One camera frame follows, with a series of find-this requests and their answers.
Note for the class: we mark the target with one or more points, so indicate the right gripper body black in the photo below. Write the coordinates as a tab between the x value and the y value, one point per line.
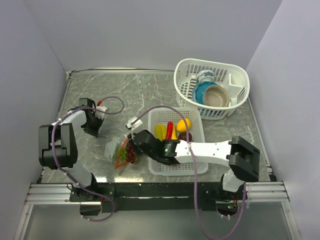
130	136

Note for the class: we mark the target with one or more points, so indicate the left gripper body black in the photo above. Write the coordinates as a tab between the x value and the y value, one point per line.
92	127

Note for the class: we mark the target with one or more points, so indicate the yellow fake banana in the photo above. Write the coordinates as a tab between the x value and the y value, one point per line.
174	134

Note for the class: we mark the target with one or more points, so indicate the dark red fake plum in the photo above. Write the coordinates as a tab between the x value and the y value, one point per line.
183	136

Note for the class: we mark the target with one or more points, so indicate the red fake pepper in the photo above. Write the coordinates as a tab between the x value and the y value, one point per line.
169	130

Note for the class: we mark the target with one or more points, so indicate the yellow fake lemon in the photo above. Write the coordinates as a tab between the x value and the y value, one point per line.
183	125

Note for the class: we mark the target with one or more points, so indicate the purple fake grapes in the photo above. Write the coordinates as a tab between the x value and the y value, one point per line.
130	154

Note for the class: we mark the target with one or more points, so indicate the clear zip top bag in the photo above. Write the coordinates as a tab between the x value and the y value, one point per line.
110	149

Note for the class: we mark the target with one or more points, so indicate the white perforated rectangular basket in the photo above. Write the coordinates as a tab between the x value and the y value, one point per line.
162	116

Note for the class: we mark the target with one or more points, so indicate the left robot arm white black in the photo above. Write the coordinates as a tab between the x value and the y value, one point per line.
57	147

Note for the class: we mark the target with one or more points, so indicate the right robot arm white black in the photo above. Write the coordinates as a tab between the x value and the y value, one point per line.
240	156

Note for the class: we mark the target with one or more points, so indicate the green fake lettuce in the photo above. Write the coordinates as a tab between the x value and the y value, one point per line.
122	155

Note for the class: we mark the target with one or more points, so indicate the teal bowl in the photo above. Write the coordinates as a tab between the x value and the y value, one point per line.
199	91

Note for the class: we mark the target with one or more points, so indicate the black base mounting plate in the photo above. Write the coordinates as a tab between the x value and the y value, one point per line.
148	196

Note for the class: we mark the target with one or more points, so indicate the beige bowl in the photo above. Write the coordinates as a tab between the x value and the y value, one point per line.
216	96

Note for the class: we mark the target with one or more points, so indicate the blue white porcelain cup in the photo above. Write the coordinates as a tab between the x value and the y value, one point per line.
205	76

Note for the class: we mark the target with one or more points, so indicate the white oval dish rack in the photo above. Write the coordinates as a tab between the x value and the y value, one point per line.
231	77

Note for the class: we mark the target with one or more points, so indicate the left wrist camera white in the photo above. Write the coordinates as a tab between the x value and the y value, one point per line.
100	112

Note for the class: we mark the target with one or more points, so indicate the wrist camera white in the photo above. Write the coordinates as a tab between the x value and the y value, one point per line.
100	112
134	124

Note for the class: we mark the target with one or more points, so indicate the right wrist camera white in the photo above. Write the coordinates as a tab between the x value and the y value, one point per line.
134	124

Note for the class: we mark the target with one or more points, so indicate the aluminium frame rail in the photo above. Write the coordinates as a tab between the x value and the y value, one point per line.
59	194

